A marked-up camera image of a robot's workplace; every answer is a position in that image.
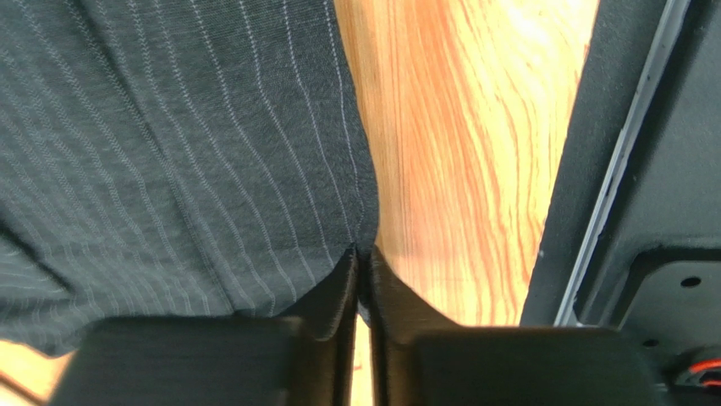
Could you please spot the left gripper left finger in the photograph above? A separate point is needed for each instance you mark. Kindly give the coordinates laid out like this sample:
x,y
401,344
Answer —
x,y
301,357

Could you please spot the black pinstriped long sleeve shirt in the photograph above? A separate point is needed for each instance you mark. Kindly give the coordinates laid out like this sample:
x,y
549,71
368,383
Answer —
x,y
188,158

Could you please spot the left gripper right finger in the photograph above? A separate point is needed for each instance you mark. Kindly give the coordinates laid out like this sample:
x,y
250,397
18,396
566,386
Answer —
x,y
421,357

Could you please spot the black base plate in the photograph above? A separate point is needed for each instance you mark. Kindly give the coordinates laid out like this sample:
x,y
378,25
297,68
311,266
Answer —
x,y
632,237

